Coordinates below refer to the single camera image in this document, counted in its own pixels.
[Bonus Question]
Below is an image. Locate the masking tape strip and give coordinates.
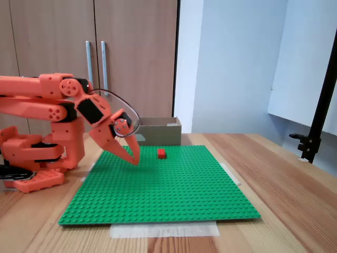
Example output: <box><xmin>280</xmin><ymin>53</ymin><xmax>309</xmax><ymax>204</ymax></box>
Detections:
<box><xmin>80</xmin><ymin>162</ymin><xmax>96</xmax><ymax>183</ymax></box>
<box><xmin>220</xmin><ymin>162</ymin><xmax>242</xmax><ymax>187</ymax></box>
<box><xmin>110</xmin><ymin>220</ymin><xmax>221</xmax><ymax>239</ymax></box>

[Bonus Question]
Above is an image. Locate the black camera stand with clamp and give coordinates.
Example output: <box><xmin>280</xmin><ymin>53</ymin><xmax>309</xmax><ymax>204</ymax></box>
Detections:
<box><xmin>289</xmin><ymin>34</ymin><xmax>337</xmax><ymax>164</ymax></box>

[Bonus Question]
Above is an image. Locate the white panel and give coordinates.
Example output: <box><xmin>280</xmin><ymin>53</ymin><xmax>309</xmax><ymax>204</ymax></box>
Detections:
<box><xmin>267</xmin><ymin>0</ymin><xmax>337</xmax><ymax>137</ymax></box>

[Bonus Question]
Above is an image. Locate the brown cardboard box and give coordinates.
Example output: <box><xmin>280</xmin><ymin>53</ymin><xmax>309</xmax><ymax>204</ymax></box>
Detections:
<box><xmin>131</xmin><ymin>116</ymin><xmax>183</xmax><ymax>146</ymax></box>

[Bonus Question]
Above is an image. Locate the brown wooden cabinet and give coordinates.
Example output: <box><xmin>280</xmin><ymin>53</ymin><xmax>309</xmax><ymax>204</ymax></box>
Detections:
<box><xmin>0</xmin><ymin>0</ymin><xmax>180</xmax><ymax>135</ymax></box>

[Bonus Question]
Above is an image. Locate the metal cabinet door handle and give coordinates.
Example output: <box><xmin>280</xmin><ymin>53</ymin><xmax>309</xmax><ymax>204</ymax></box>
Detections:
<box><xmin>101</xmin><ymin>41</ymin><xmax>110</xmax><ymax>97</ymax></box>
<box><xmin>85</xmin><ymin>41</ymin><xmax>94</xmax><ymax>89</ymax></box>

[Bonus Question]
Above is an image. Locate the green lego baseplate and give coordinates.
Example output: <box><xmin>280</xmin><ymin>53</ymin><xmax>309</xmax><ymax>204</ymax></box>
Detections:
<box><xmin>57</xmin><ymin>144</ymin><xmax>262</xmax><ymax>227</ymax></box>

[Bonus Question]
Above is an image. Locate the thin gripper motor cable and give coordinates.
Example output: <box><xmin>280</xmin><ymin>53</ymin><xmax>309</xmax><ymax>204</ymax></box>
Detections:
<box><xmin>88</xmin><ymin>89</ymin><xmax>141</xmax><ymax>138</ymax></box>

